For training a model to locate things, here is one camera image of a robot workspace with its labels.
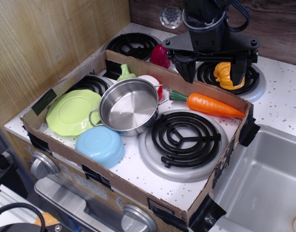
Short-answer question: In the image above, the black cable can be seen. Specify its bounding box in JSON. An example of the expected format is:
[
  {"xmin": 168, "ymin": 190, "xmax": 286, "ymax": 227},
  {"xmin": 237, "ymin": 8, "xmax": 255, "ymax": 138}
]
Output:
[{"xmin": 0, "ymin": 202, "xmax": 46, "ymax": 232}]

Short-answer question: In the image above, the orange toy bottom left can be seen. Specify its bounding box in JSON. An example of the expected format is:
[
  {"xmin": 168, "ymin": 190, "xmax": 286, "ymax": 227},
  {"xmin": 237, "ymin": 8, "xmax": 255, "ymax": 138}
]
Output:
[{"xmin": 34, "ymin": 212, "xmax": 59, "ymax": 227}]

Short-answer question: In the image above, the silver oven door handle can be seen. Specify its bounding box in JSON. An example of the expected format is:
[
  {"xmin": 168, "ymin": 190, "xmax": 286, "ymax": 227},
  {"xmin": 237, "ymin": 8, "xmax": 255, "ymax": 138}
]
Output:
[{"xmin": 34, "ymin": 177, "xmax": 113, "ymax": 232}]

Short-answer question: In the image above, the front left black burner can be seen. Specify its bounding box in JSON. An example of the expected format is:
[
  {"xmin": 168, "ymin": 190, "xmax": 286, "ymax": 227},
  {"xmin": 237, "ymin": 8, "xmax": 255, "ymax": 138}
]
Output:
[{"xmin": 66, "ymin": 74, "xmax": 114, "ymax": 96}]

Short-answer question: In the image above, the green plastic plate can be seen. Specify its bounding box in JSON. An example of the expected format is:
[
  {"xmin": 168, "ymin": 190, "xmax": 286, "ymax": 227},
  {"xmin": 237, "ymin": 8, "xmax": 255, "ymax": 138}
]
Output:
[{"xmin": 46, "ymin": 89, "xmax": 101, "ymax": 136}]

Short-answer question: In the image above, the silver oven knob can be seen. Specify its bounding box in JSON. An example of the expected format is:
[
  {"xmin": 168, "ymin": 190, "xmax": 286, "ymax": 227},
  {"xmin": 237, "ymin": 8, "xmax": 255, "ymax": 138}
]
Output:
[
  {"xmin": 30, "ymin": 151, "xmax": 59, "ymax": 180},
  {"xmin": 121, "ymin": 204, "xmax": 157, "ymax": 232}
]

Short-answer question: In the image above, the back right black burner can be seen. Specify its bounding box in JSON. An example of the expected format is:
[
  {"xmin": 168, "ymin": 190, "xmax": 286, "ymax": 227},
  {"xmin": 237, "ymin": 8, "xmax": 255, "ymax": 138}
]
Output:
[{"xmin": 194, "ymin": 62, "xmax": 266, "ymax": 102}]

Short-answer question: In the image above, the red and white toy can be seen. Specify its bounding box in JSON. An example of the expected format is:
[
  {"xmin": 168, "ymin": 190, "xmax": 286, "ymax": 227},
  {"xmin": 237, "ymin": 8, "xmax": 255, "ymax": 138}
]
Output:
[{"xmin": 138, "ymin": 75, "xmax": 163, "ymax": 101}]

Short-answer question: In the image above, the red toy pepper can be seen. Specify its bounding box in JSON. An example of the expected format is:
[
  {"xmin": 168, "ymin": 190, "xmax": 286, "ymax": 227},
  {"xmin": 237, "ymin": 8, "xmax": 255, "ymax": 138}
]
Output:
[{"xmin": 149, "ymin": 44, "xmax": 171, "ymax": 69}]

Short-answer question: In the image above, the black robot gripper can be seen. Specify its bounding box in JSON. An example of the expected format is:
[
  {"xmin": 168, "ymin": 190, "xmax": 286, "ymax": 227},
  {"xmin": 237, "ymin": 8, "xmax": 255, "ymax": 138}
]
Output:
[{"xmin": 163, "ymin": 22, "xmax": 260, "ymax": 86}]

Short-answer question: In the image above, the right silver oven knob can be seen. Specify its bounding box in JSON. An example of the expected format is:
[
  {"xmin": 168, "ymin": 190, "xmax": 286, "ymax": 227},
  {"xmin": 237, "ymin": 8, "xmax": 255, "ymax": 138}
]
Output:
[{"xmin": 121, "ymin": 204, "xmax": 157, "ymax": 232}]

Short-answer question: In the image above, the blue plastic bowl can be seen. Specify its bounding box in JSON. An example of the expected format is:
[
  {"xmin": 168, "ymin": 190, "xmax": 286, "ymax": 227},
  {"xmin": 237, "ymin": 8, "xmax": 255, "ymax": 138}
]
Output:
[{"xmin": 75, "ymin": 126, "xmax": 124, "ymax": 169}]

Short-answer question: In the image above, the stainless steel pot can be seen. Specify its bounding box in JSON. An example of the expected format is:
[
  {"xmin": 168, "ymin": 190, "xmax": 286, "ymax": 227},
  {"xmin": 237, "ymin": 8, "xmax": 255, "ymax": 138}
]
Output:
[{"xmin": 91, "ymin": 78, "xmax": 170, "ymax": 136}]

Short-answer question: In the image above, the front right black burner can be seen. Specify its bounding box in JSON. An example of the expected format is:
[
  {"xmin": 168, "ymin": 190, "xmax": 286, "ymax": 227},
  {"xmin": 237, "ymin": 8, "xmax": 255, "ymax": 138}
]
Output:
[{"xmin": 138, "ymin": 110, "xmax": 228, "ymax": 183}]

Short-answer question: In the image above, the back left black burner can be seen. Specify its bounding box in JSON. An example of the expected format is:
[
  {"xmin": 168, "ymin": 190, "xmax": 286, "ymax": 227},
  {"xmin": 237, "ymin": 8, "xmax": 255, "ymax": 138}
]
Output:
[{"xmin": 101, "ymin": 33, "xmax": 161, "ymax": 61}]

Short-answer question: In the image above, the orange toy carrot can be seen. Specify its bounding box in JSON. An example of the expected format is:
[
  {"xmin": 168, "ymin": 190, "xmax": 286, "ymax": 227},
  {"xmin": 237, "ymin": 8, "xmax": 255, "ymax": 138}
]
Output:
[{"xmin": 170, "ymin": 90, "xmax": 245, "ymax": 118}]

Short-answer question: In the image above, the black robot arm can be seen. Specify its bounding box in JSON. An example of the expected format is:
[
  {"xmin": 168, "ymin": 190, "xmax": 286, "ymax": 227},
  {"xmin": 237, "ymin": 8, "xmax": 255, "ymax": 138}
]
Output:
[{"xmin": 163, "ymin": 0, "xmax": 260, "ymax": 86}]

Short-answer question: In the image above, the grey toy sink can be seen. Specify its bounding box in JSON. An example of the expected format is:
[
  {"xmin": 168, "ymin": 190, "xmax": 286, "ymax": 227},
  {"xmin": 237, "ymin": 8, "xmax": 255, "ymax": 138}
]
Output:
[{"xmin": 212, "ymin": 125, "xmax": 296, "ymax": 232}]

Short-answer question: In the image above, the left silver oven knob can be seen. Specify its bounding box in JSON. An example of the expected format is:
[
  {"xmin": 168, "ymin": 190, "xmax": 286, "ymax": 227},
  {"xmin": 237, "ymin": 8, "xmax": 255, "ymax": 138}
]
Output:
[{"xmin": 30, "ymin": 151, "xmax": 59, "ymax": 180}]

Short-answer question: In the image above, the hanging metal skimmer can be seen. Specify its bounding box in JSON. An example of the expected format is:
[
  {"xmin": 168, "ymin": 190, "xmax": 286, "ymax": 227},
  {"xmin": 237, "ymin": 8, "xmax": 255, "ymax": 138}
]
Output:
[{"xmin": 159, "ymin": 2, "xmax": 182, "ymax": 29}]

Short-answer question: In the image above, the cardboard fence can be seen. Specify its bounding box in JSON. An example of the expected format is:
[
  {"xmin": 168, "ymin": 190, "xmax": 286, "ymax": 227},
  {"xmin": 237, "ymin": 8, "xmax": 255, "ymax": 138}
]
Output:
[{"xmin": 21, "ymin": 50, "xmax": 255, "ymax": 231}]

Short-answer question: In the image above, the black burner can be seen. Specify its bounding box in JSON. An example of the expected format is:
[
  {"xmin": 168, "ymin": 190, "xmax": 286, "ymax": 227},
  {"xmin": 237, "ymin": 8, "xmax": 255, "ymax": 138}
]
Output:
[
  {"xmin": 66, "ymin": 74, "xmax": 114, "ymax": 96},
  {"xmin": 101, "ymin": 33, "xmax": 161, "ymax": 61},
  {"xmin": 194, "ymin": 62, "xmax": 266, "ymax": 102},
  {"xmin": 138, "ymin": 110, "xmax": 228, "ymax": 183}
]

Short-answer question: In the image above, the yellow toy squash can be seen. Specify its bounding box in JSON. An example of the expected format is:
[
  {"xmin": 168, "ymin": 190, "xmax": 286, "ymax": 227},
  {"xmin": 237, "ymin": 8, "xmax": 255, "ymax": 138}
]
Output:
[{"xmin": 213, "ymin": 62, "xmax": 245, "ymax": 90}]

